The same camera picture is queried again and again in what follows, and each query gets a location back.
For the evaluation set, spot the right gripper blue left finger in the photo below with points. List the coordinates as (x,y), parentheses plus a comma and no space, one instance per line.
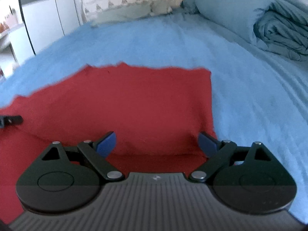
(95,154)

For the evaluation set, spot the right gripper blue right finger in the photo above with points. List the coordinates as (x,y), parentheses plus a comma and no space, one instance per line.
(218,154)

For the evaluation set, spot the red knit sweater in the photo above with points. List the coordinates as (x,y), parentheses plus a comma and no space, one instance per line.
(156,115)

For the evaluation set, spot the blue bed sheet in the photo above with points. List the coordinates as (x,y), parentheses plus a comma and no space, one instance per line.
(257,95)

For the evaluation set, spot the white shelf unit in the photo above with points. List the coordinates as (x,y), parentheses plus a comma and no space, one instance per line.
(16,46)

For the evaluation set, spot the white grey wardrobe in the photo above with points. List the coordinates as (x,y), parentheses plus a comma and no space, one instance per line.
(46,21)

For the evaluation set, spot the folded teal blue duvet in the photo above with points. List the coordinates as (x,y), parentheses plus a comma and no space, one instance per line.
(275,26)

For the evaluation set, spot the grey-green pillow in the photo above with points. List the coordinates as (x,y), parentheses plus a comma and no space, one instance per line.
(135,11)

